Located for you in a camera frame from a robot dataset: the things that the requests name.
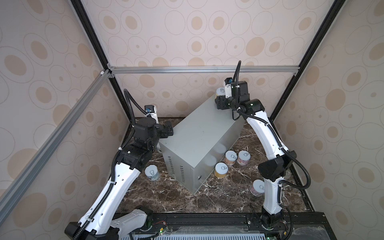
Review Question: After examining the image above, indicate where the yellow fruit label can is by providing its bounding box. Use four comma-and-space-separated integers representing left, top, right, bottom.
216, 88, 226, 98

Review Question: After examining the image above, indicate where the black corner frame post right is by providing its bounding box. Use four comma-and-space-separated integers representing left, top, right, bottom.
270, 0, 346, 122

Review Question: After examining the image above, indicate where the purple white label can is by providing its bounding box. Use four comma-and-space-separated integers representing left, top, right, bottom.
250, 180, 265, 197

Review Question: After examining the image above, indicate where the pink label can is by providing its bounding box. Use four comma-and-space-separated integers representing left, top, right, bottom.
237, 150, 251, 166

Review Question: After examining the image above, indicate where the light blue bear can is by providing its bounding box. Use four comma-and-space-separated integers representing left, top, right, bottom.
145, 165, 160, 181

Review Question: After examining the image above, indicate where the grey metal cabinet box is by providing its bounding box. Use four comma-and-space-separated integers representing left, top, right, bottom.
159, 97, 245, 194

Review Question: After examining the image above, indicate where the black corner frame post left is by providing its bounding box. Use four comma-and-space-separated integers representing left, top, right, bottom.
70, 0, 131, 120

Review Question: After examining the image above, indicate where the orange white label can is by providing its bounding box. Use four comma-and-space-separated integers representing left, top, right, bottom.
224, 150, 238, 166

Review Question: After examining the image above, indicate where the silver left side rail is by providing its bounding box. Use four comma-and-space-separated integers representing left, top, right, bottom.
1, 70, 112, 224

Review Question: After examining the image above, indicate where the yellow orange label can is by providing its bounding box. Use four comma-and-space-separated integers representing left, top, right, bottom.
214, 163, 228, 179

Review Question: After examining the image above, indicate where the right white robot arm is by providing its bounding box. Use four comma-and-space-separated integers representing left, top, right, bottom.
215, 96, 311, 230

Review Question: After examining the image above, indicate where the silver horizontal back rail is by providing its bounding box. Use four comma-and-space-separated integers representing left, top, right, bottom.
110, 65, 300, 75

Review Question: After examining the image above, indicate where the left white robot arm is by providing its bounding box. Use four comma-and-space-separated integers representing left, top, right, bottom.
65, 117, 174, 240

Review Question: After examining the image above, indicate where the black corner frame post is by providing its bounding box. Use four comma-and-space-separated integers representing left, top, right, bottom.
70, 0, 131, 120
270, 0, 346, 122

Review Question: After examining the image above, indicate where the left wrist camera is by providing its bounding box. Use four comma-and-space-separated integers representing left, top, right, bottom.
144, 105, 159, 124

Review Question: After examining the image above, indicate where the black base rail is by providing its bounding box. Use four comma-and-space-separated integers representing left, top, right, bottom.
125, 212, 336, 240

